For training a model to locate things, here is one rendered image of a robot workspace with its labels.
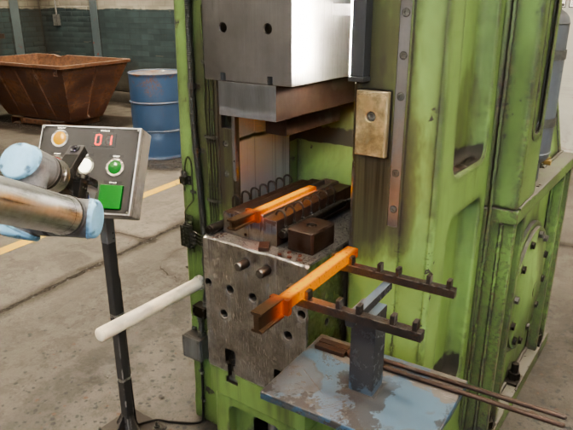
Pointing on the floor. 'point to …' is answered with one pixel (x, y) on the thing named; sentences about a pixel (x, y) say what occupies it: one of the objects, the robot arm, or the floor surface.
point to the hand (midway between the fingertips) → (94, 187)
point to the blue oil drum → (157, 110)
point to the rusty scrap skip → (58, 87)
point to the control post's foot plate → (133, 423)
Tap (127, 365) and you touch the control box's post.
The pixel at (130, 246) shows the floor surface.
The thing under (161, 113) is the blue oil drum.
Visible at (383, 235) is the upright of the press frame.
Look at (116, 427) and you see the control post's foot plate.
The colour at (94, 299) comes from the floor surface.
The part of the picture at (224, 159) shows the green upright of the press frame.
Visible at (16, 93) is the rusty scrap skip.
